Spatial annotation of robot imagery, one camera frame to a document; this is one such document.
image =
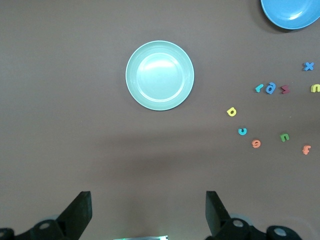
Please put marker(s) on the orange foam letter f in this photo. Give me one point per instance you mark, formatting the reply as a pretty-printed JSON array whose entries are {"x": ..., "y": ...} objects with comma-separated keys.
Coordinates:
[{"x": 306, "y": 150}]

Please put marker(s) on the yellow foam letter u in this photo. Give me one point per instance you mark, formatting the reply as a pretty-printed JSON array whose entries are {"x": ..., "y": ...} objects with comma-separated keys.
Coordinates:
[{"x": 312, "y": 88}]

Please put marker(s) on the teal foam letter r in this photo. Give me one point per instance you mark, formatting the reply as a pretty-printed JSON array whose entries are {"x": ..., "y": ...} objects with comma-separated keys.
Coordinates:
[{"x": 257, "y": 88}]

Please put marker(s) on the orange foam letter e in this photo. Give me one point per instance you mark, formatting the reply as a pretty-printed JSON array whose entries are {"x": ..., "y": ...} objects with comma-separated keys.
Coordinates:
[{"x": 253, "y": 143}]

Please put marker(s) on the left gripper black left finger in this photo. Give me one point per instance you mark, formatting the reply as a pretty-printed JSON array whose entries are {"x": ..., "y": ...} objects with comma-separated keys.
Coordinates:
[{"x": 75, "y": 220}]

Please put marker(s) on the brown table cover sheet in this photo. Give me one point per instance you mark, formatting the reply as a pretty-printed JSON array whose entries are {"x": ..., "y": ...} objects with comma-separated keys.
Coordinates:
[{"x": 62, "y": 100}]

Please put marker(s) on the green foam letter n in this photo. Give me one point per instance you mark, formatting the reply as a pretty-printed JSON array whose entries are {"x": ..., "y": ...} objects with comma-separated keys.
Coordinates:
[{"x": 281, "y": 137}]

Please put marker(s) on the blue foam letter a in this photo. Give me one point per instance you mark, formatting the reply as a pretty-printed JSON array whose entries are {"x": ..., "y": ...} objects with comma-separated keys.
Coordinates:
[{"x": 273, "y": 86}]

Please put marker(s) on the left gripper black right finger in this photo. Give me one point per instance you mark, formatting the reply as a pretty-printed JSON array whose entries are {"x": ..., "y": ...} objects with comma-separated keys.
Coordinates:
[{"x": 217, "y": 220}]

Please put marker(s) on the blue foam letter x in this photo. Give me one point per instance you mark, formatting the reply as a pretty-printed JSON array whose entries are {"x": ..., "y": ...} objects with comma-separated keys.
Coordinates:
[{"x": 309, "y": 66}]

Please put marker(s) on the teal foam letter c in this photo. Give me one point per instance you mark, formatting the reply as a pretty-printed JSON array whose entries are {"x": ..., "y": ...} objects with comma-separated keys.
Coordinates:
[{"x": 242, "y": 133}]

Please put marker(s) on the green round plate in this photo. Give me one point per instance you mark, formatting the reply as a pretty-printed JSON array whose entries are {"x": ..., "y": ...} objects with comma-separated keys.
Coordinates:
[{"x": 159, "y": 75}]

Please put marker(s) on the blue round plate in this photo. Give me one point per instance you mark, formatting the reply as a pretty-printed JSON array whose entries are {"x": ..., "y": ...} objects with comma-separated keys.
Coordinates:
[{"x": 290, "y": 10}]

